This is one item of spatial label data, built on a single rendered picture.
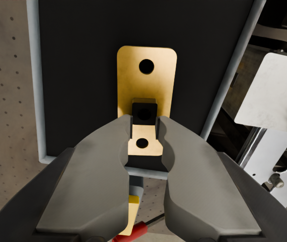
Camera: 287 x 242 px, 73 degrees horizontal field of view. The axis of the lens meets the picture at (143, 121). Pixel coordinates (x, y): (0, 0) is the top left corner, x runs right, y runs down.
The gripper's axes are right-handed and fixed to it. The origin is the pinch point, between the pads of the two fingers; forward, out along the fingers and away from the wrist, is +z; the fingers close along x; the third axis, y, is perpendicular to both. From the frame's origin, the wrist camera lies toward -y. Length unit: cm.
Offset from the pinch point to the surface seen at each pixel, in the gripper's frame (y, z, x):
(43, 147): 4.4, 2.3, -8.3
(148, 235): 215, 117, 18
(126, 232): 17.1, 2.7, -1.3
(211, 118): 1.0, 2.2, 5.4
